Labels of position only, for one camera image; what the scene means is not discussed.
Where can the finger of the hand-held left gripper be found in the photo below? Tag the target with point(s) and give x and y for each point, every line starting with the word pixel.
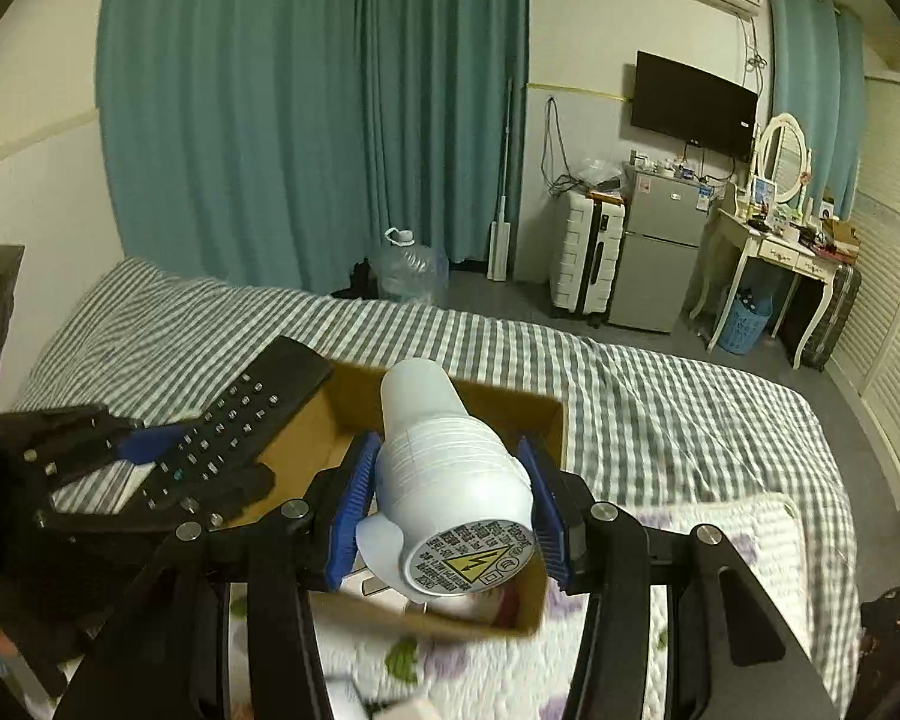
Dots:
pixel 229 491
pixel 150 442

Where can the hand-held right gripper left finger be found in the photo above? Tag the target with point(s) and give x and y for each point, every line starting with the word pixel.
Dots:
pixel 349 514

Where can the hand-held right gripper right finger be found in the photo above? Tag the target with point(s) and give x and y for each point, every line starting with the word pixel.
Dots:
pixel 547 521

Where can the black remote control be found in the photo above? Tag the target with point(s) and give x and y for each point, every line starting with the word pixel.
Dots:
pixel 270 390

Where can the white electric appliance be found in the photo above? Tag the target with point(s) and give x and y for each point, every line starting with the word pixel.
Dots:
pixel 450 465

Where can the cardboard box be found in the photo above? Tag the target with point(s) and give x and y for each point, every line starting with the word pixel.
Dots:
pixel 487 405

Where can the bed with checked sheet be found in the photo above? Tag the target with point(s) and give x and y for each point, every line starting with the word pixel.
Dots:
pixel 645 420

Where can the white floral quilt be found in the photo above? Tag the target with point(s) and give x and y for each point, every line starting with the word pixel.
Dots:
pixel 720 532

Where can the black object on floor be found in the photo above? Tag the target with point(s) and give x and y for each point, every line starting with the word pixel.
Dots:
pixel 356 277

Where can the clear water jug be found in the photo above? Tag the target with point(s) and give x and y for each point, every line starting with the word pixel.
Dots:
pixel 412 270

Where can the white suitcase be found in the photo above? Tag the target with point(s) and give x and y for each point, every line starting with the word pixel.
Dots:
pixel 577 255

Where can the blue plastic basket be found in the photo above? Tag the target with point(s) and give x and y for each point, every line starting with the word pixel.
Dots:
pixel 742 326

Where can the white mop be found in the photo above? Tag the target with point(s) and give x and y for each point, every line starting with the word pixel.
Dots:
pixel 499 240

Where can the silver refrigerator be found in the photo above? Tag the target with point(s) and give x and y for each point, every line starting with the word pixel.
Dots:
pixel 656 255

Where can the dark suitcase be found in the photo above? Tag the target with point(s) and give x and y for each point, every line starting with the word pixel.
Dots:
pixel 832 315

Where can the cream dressing table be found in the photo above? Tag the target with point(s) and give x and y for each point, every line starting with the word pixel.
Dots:
pixel 765 244

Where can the clear plastic bag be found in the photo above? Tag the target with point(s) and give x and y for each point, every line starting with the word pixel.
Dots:
pixel 596 171

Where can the wide teal curtain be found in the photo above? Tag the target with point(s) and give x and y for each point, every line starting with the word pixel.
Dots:
pixel 270 105

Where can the white louvered wardrobe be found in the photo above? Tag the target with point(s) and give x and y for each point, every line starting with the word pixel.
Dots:
pixel 892 300

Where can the white oval mirror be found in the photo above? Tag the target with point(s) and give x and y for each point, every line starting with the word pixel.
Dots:
pixel 784 154

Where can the narrow teal curtain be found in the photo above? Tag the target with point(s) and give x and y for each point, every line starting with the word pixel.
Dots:
pixel 814 90

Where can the black wall television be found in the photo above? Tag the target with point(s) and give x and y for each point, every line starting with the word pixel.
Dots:
pixel 690 101

